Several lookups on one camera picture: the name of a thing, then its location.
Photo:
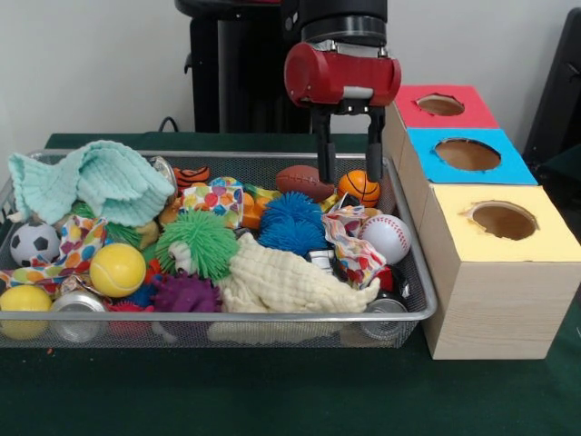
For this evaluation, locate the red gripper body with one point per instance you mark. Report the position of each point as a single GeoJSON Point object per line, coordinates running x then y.
{"type": "Point", "coordinates": [345, 75]}

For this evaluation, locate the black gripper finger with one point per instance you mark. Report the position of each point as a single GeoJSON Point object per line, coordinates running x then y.
{"type": "Point", "coordinates": [324, 145]}
{"type": "Point", "coordinates": [375, 150]}

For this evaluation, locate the brown toy football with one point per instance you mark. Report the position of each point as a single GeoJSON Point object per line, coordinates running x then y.
{"type": "Point", "coordinates": [297, 181]}

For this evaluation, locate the cream cloth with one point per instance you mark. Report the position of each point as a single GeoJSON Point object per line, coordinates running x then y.
{"type": "Point", "coordinates": [281, 281]}

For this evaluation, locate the mint green cloth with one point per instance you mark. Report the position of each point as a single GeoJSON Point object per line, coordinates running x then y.
{"type": "Point", "coordinates": [109, 181]}

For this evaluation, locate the silver mesh bin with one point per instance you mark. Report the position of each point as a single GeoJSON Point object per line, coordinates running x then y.
{"type": "Point", "coordinates": [295, 324]}

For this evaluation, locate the wooden box with three holes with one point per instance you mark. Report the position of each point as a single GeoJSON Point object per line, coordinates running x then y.
{"type": "Point", "coordinates": [499, 309]}

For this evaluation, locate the orange basketball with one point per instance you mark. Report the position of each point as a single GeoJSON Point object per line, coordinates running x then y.
{"type": "Point", "coordinates": [358, 188]}

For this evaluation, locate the blue spiky ball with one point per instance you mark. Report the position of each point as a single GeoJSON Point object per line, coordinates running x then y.
{"type": "Point", "coordinates": [292, 227]}

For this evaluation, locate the white baseball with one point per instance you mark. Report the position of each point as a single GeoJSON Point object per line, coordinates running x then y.
{"type": "Point", "coordinates": [386, 240]}

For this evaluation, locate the green spiky ball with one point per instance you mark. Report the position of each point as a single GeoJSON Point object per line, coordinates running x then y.
{"type": "Point", "coordinates": [199, 240]}

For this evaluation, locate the black upright panel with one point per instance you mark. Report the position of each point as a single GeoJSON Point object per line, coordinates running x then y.
{"type": "Point", "coordinates": [558, 91]}

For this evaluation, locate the green covered side table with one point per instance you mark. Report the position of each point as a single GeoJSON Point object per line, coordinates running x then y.
{"type": "Point", "coordinates": [567, 161]}

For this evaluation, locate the purple spiky toy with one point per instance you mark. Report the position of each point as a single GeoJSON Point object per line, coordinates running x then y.
{"type": "Point", "coordinates": [186, 295]}

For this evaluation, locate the yellow tennis ball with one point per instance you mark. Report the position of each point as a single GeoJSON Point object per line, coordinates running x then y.
{"type": "Point", "coordinates": [117, 271]}

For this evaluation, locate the dark green table cloth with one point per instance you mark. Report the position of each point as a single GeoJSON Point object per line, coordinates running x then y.
{"type": "Point", "coordinates": [272, 390]}

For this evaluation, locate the black and white soccer ball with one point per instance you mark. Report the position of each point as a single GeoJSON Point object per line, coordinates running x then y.
{"type": "Point", "coordinates": [34, 245]}

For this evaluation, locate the smooth yellow ball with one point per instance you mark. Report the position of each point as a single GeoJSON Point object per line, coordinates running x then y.
{"type": "Point", "coordinates": [25, 302]}

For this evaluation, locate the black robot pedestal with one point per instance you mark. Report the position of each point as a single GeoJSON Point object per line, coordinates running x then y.
{"type": "Point", "coordinates": [227, 91]}

